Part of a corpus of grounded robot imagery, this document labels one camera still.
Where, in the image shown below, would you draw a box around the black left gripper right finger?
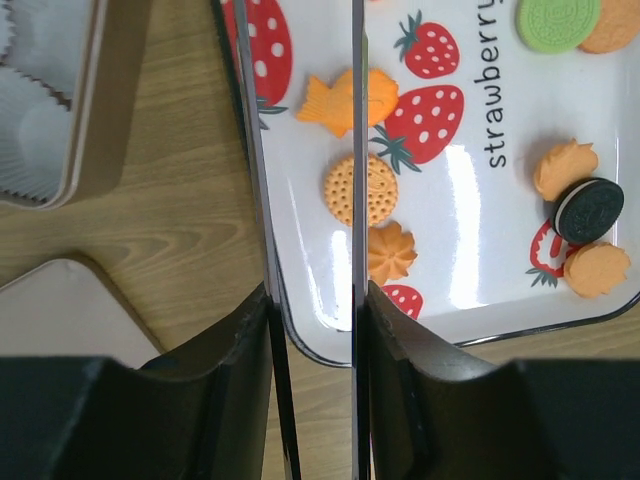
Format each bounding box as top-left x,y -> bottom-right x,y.
367,286 -> 639,479

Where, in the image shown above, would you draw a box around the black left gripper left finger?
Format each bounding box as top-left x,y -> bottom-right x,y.
1,287 -> 271,479

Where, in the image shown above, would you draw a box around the orange flower shaped cookie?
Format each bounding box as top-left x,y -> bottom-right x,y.
368,221 -> 417,287

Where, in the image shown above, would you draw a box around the silver metal tongs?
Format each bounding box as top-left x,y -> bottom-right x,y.
233,1 -> 371,479

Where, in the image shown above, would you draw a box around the green macaron cookie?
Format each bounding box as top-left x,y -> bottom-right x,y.
516,0 -> 601,54

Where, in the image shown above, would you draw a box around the brown tin lid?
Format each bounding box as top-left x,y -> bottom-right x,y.
1,257 -> 163,368

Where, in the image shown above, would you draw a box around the orange waffle cookie left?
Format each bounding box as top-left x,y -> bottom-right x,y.
324,154 -> 399,226

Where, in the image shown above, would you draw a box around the black sandwich cookie lower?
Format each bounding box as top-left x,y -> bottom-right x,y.
551,177 -> 625,245

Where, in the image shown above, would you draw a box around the orange cookie beside pink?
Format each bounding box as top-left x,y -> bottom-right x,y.
533,138 -> 599,202

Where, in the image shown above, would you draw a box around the orange cookie left edge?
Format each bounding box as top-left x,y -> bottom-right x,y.
296,69 -> 399,138

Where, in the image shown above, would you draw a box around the brown cookie tin box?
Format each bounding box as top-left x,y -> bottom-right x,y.
1,1 -> 151,211

